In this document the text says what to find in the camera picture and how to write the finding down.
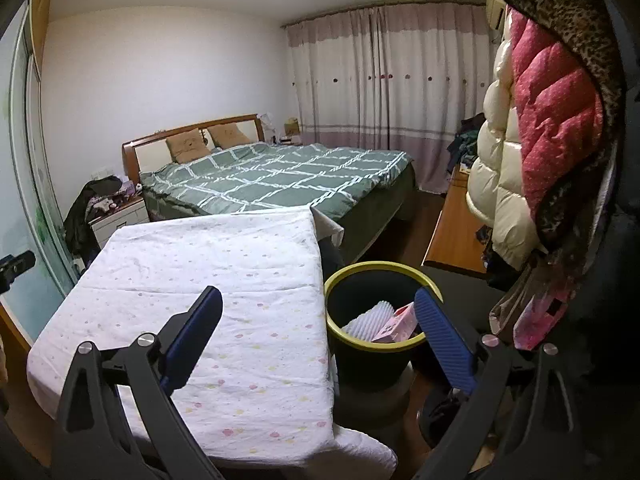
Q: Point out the cream puffer jacket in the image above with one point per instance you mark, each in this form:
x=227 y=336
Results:
x=500 y=200

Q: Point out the green checked quilt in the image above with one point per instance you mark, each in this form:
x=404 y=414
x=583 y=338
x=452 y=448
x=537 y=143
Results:
x=280 y=175

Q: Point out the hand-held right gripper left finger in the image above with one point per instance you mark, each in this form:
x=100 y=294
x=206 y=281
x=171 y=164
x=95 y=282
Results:
x=192 y=345

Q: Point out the pink plastic bag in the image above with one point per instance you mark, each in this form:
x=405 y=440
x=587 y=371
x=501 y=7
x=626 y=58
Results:
x=540 y=315

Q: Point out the dark clothes heap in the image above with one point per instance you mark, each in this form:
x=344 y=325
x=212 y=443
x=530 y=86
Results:
x=80 y=220

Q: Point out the wooden desk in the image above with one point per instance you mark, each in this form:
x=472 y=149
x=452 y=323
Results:
x=455 y=230

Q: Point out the small cardboard box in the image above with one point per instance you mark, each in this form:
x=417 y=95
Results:
x=292 y=127

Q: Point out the air conditioner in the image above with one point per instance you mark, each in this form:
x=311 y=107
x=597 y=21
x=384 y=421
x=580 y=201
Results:
x=495 y=7

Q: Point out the brown pillow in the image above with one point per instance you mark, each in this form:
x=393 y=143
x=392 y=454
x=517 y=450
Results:
x=227 y=135
x=187 y=146

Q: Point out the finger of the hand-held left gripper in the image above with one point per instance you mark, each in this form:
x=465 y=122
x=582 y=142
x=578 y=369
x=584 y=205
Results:
x=20 y=261

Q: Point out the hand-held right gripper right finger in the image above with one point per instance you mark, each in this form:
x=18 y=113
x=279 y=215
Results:
x=445 y=345

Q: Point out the pink carton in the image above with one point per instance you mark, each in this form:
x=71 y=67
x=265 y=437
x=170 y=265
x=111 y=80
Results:
x=395 y=327

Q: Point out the pile of clothes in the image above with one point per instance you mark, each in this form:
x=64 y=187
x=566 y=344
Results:
x=465 y=145

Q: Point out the leopard print coat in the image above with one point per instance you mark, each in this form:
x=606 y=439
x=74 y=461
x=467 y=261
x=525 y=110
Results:
x=565 y=15

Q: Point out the dark bin with yellow rim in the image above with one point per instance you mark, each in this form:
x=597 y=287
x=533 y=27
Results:
x=350 y=360

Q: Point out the white nightstand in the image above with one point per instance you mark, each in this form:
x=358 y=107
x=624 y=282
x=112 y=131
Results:
x=120 y=220

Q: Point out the white ribbed paper cup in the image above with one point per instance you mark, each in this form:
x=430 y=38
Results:
x=367 y=320

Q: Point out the red puffer jacket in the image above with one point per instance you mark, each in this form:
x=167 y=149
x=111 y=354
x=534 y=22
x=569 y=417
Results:
x=560 y=110

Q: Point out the wall socket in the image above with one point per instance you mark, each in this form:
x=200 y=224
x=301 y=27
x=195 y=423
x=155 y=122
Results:
x=104 y=172

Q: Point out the wardrobe with sliding doors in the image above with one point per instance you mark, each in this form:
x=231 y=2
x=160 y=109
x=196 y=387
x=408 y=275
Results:
x=30 y=185

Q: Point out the wooden bed headboard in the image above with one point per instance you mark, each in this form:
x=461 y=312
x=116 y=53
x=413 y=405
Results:
x=129 y=160

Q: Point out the white and pink curtain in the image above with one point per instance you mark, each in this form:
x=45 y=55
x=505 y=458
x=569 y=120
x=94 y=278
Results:
x=375 y=85

